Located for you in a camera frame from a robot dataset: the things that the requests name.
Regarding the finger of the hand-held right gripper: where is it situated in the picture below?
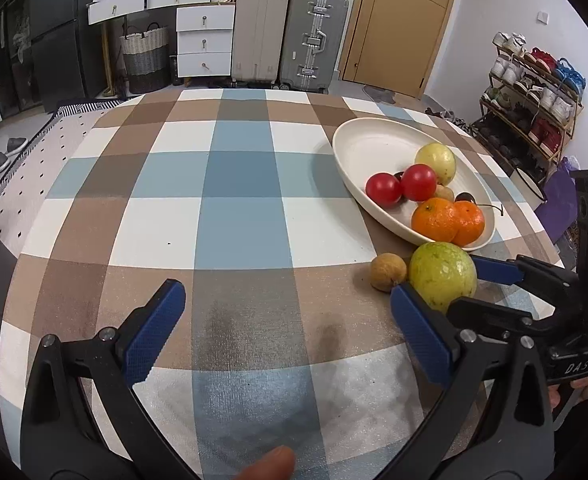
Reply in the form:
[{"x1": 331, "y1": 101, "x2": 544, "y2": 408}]
[
  {"x1": 446, "y1": 296, "x2": 565, "y2": 349},
  {"x1": 471, "y1": 254, "x2": 583, "y2": 307}
]

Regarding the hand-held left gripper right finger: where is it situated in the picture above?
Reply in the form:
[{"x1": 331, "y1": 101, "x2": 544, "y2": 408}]
[{"x1": 390, "y1": 283, "x2": 557, "y2": 480}]

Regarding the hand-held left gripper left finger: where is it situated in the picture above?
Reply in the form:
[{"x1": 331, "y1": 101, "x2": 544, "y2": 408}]
[{"x1": 20, "y1": 279, "x2": 205, "y2": 480}]

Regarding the orange mandarin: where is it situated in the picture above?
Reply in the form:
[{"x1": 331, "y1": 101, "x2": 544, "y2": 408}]
[
  {"x1": 411, "y1": 197, "x2": 460, "y2": 243},
  {"x1": 454, "y1": 201, "x2": 486, "y2": 247}
]

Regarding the green yellow passion fruit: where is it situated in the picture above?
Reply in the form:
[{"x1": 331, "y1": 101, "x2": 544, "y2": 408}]
[{"x1": 408, "y1": 241, "x2": 477, "y2": 313}]

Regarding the red tomato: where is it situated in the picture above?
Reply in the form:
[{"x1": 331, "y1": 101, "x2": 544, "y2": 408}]
[
  {"x1": 365, "y1": 172, "x2": 403, "y2": 208},
  {"x1": 400, "y1": 163, "x2": 438, "y2": 202}
]

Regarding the large yellow fruit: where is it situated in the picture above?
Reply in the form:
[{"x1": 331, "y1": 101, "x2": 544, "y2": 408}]
[{"x1": 415, "y1": 143, "x2": 457, "y2": 186}]

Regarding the cream round plate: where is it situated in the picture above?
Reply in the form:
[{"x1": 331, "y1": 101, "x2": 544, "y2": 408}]
[{"x1": 333, "y1": 117, "x2": 497, "y2": 252}]

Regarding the person's right hand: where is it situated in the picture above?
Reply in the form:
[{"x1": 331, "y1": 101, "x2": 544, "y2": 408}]
[{"x1": 548, "y1": 362, "x2": 588, "y2": 412}]

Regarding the person's left hand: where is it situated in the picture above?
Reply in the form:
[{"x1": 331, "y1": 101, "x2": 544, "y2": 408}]
[{"x1": 236, "y1": 445, "x2": 297, "y2": 480}]

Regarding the purple bag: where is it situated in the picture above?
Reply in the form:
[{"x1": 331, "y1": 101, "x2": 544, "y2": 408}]
[{"x1": 541, "y1": 157, "x2": 582, "y2": 246}]

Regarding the white bucket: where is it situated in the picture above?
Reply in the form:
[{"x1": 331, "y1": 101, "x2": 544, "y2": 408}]
[{"x1": 511, "y1": 167, "x2": 549, "y2": 206}]

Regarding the metal shoe rack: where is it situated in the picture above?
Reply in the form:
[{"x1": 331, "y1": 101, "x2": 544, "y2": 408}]
[{"x1": 471, "y1": 32, "x2": 587, "y2": 181}]

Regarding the checked tablecloth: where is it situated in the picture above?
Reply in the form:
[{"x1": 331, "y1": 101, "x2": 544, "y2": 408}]
[{"x1": 0, "y1": 87, "x2": 564, "y2": 480}]

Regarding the group of sneakers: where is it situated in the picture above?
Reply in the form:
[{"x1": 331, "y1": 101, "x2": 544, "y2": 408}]
[{"x1": 474, "y1": 31, "x2": 587, "y2": 161}]

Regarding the beige dotted rug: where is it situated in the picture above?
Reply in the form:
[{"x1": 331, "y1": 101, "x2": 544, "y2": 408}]
[{"x1": 0, "y1": 100, "x2": 125, "y2": 241}]

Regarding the grey door mat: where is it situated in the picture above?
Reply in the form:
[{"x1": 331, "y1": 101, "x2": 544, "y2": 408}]
[{"x1": 363, "y1": 86, "x2": 397, "y2": 105}]

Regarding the wooden door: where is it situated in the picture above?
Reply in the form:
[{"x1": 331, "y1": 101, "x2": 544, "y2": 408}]
[{"x1": 339, "y1": 0, "x2": 463, "y2": 99}]

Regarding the woven laundry basket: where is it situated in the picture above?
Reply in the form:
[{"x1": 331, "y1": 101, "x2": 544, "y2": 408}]
[{"x1": 120, "y1": 22, "x2": 171, "y2": 95}]

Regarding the silver suitcase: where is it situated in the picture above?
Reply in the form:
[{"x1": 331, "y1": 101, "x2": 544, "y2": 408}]
[{"x1": 279, "y1": 0, "x2": 349, "y2": 93}]

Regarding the white drawer cabinet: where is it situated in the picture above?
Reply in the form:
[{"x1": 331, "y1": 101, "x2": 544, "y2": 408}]
[{"x1": 87, "y1": 0, "x2": 237, "y2": 86}]

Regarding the dark refrigerator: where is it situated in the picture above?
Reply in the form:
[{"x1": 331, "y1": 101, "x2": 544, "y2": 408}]
[{"x1": 0, "y1": 0, "x2": 107, "y2": 111}]

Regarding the beige suitcase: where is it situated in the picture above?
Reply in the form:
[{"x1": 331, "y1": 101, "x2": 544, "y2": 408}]
[{"x1": 231, "y1": 0, "x2": 291, "y2": 86}]

